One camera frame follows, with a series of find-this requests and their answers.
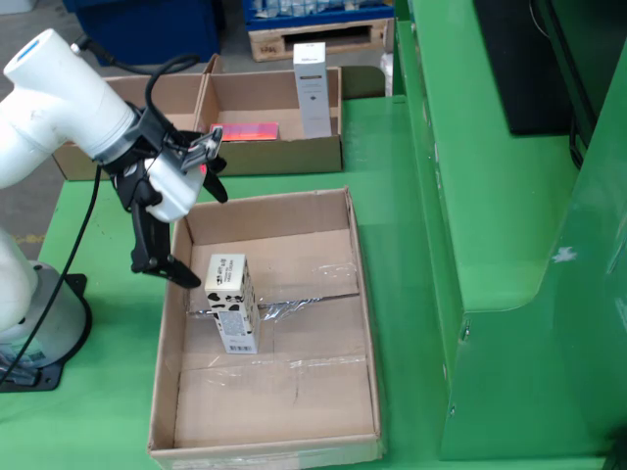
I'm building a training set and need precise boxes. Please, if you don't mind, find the blue wire mesh cage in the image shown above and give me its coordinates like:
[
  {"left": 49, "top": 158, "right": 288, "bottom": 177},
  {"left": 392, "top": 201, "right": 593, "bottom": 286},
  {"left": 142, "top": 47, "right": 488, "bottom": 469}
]
[{"left": 241, "top": 0, "right": 396, "bottom": 31}]

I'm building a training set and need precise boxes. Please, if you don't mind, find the black gripper cable with plug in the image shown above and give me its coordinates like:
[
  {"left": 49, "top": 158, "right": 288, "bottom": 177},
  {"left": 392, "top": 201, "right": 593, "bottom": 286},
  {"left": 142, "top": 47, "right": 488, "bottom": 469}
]
[{"left": 70, "top": 36, "right": 202, "bottom": 148}]

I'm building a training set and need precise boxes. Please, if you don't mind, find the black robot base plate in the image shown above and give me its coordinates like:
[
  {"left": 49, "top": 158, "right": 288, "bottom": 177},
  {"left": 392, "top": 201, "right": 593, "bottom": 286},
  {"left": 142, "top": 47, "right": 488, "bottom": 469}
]
[{"left": 0, "top": 272, "right": 94, "bottom": 393}]

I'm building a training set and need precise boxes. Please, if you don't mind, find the green metal shelf unit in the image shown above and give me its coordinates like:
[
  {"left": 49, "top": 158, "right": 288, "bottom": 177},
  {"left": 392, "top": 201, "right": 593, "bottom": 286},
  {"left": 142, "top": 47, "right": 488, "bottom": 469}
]
[{"left": 391, "top": 0, "right": 627, "bottom": 461}]

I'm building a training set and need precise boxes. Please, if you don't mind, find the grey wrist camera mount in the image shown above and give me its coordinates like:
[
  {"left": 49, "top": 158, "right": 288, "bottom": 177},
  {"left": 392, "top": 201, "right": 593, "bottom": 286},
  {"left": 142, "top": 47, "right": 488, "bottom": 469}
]
[{"left": 127, "top": 106, "right": 225, "bottom": 173}]

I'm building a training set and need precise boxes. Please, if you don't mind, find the tall white product box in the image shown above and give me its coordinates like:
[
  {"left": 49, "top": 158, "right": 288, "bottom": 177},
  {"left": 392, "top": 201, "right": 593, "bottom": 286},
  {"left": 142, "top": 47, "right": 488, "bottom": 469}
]
[{"left": 292, "top": 41, "right": 333, "bottom": 140}]

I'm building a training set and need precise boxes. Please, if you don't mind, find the blue plastic crate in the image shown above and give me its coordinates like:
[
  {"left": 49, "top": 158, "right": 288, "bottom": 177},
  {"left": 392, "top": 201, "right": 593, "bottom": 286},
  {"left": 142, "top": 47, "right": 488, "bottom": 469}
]
[{"left": 62, "top": 0, "right": 222, "bottom": 68}]

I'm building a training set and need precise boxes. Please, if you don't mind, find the dark green rounded panel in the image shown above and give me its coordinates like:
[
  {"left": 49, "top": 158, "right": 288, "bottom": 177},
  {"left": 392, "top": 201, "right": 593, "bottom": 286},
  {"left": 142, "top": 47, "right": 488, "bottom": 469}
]
[{"left": 339, "top": 65, "right": 387, "bottom": 101}]

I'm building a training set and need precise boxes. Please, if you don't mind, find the red product box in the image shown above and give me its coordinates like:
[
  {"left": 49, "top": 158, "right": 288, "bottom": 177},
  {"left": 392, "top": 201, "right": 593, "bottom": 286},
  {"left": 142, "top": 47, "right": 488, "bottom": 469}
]
[{"left": 210, "top": 121, "right": 280, "bottom": 143}]

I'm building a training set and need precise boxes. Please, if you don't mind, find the wooden pallet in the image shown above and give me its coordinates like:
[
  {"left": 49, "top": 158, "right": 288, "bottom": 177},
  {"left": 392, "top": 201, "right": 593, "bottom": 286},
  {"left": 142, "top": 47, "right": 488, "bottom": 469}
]
[{"left": 248, "top": 18, "right": 396, "bottom": 63}]

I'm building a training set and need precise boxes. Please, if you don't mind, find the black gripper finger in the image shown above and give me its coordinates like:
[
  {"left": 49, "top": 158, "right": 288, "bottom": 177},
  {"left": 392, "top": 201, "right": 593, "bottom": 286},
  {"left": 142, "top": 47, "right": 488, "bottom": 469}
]
[
  {"left": 203, "top": 156, "right": 230, "bottom": 205},
  {"left": 115, "top": 178, "right": 203, "bottom": 289}
]

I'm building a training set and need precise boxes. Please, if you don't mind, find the large shallow cardboard tray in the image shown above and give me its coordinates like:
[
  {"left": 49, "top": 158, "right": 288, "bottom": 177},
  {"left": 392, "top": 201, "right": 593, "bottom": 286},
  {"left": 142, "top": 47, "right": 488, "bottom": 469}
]
[{"left": 146, "top": 185, "right": 387, "bottom": 470}]

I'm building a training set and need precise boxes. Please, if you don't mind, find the black monitor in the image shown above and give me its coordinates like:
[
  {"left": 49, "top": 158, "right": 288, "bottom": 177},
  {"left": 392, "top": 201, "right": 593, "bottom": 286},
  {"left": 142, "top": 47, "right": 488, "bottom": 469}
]
[{"left": 472, "top": 0, "right": 598, "bottom": 137}]

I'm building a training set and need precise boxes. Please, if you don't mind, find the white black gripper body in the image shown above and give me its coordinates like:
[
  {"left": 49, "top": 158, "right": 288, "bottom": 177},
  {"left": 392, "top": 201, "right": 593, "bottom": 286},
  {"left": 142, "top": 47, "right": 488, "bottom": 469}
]
[{"left": 100, "top": 155, "right": 205, "bottom": 222}]

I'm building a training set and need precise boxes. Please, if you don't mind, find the open cardboard box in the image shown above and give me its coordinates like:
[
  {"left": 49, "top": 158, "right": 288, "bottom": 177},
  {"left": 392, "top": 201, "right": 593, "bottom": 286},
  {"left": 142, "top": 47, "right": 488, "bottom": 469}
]
[
  {"left": 52, "top": 72, "right": 208, "bottom": 181},
  {"left": 189, "top": 52, "right": 344, "bottom": 178}
]

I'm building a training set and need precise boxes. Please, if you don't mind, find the cow print hand cream box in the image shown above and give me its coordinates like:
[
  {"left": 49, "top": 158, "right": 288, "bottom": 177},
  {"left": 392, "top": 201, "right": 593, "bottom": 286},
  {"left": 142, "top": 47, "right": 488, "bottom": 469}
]
[{"left": 204, "top": 253, "right": 260, "bottom": 355}]

